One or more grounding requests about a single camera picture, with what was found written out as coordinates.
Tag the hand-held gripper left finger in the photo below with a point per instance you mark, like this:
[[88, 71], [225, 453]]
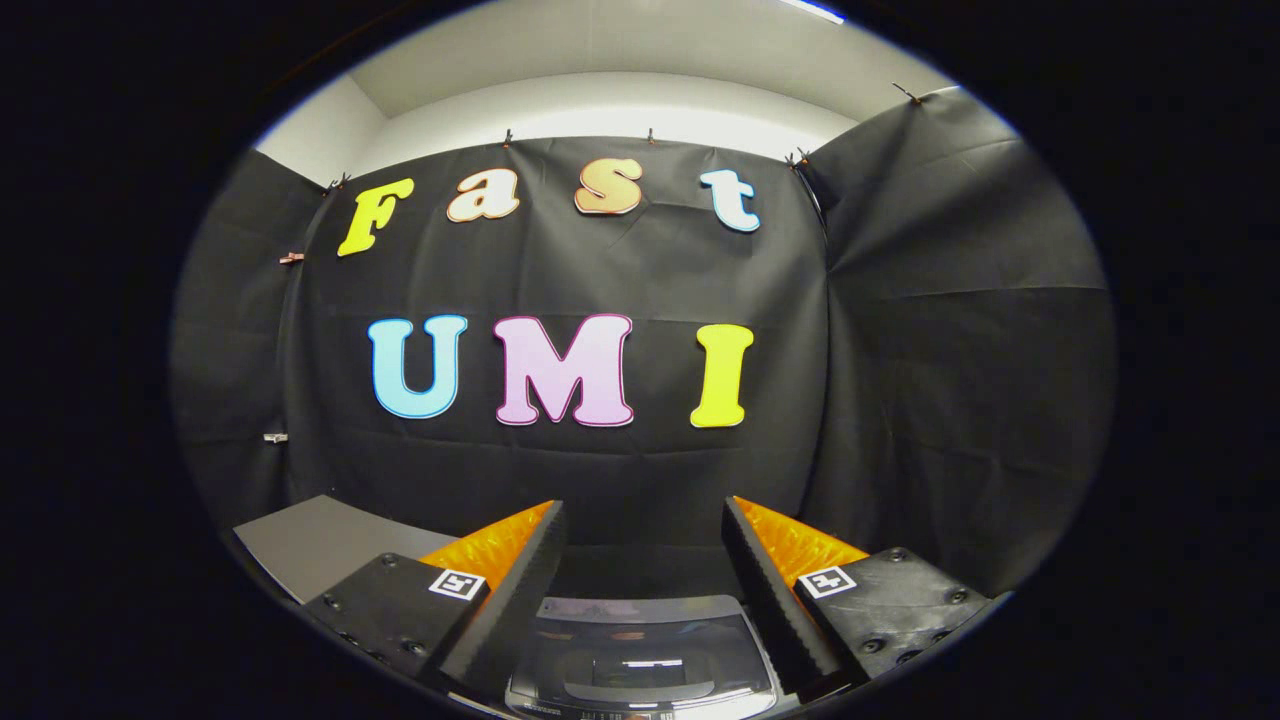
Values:
[[505, 620]]

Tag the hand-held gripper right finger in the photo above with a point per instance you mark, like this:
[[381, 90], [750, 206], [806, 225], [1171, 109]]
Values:
[[785, 620]]

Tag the dark washing machine lid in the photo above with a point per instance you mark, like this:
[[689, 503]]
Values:
[[640, 650]]

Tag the black backdrop cloth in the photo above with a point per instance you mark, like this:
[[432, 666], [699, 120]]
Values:
[[560, 270]]

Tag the ceiling light strip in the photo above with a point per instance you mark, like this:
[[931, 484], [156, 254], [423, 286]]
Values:
[[812, 10]]

